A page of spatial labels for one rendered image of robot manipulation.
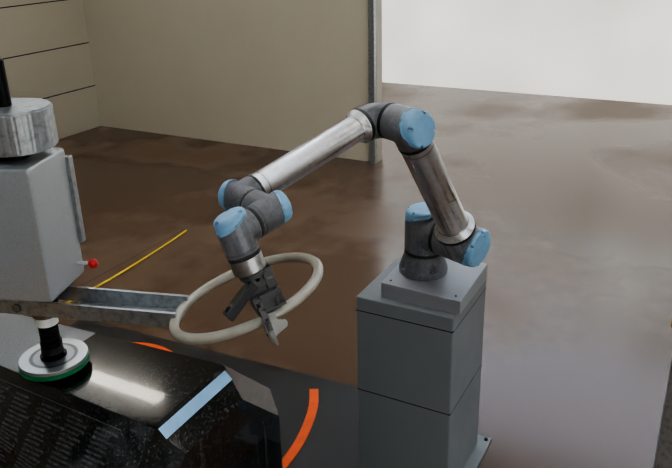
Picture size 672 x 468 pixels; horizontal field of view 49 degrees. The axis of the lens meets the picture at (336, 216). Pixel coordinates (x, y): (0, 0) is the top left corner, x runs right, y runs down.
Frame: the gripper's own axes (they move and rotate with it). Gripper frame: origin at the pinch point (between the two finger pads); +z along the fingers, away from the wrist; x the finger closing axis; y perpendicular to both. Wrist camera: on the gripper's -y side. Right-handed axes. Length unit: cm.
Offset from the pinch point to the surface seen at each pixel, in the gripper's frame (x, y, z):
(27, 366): 55, -68, -4
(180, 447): 14.4, -34.7, 24.6
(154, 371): 45, -34, 12
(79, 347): 60, -53, -1
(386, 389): 66, 41, 73
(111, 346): 66, -44, 6
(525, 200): 330, 275, 142
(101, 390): 40, -50, 9
